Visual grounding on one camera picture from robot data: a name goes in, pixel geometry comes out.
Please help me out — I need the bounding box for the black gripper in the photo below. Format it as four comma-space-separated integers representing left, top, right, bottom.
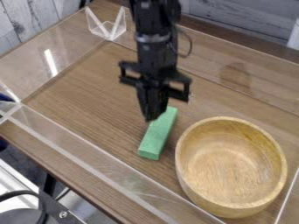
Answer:
119, 38, 192, 122

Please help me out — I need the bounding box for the green rectangular block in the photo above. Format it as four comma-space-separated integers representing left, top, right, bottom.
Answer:
137, 107, 177, 160

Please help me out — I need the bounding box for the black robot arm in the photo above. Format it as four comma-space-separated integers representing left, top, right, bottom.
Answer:
119, 0, 192, 122

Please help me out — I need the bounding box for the brown wooden bowl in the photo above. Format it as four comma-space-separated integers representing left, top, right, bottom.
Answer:
175, 116, 287, 219

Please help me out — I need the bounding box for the blue object at edge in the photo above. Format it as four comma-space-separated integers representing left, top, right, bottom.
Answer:
0, 93, 15, 102

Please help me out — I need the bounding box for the clear acrylic enclosure wall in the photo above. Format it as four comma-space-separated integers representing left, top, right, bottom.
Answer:
0, 1, 299, 224

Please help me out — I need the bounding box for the clear acrylic corner bracket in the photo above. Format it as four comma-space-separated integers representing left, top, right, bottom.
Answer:
85, 7, 127, 41

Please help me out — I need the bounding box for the black metal table bracket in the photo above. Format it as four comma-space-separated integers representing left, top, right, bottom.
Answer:
39, 192, 87, 224

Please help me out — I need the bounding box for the black cable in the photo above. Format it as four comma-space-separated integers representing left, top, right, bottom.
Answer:
0, 191, 52, 224

